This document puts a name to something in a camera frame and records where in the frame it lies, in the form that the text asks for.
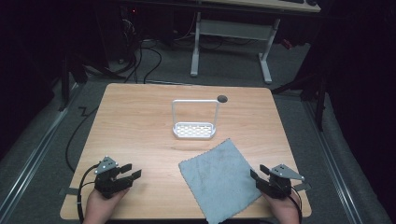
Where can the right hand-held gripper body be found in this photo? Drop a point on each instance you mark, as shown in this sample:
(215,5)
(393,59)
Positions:
(277,186)

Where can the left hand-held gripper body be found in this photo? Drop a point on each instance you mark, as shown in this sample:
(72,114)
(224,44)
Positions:
(107,183)

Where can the person's right hand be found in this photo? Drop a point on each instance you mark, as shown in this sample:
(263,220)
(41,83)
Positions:
(281,208)

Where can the grey tape strip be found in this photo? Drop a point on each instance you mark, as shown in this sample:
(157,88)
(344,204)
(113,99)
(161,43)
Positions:
(70,191)
(302,186)

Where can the grey cloth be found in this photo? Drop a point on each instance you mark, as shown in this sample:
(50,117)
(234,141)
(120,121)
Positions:
(218,180)

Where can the dark round table grommet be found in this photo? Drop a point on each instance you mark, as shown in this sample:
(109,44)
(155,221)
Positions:
(222,99)

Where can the black metal stand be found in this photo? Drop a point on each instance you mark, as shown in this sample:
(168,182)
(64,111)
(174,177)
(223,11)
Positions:
(319,93)
(65,84)

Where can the small red object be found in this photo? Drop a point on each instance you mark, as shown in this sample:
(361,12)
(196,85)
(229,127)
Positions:
(287,44)

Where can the dark computer tower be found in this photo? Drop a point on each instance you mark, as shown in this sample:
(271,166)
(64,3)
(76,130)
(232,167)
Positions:
(129,34)

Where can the white desk with metal legs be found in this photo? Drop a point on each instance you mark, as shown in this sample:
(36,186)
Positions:
(236,29)

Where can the metal floor rail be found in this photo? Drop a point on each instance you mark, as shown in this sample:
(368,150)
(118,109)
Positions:
(330,161)
(34,155)

